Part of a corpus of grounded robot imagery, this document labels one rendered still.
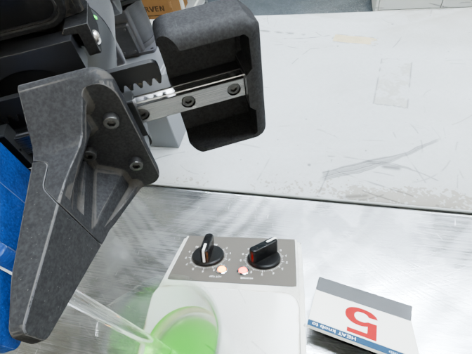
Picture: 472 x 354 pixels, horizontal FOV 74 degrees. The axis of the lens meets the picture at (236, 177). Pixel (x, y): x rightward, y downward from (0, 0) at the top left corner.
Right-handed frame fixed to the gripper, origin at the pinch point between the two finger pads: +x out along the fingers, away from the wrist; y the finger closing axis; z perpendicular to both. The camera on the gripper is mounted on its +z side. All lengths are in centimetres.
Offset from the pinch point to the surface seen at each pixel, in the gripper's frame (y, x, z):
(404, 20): 50, -46, -26
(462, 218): 31.8, -5.2, -25.8
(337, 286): 15.2, -2.2, -25.5
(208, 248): 3.8, -7.4, -19.2
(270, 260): 9.0, -5.0, -20.4
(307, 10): 115, -233, -116
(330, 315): 12.8, 0.6, -23.2
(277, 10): 94, -244, -116
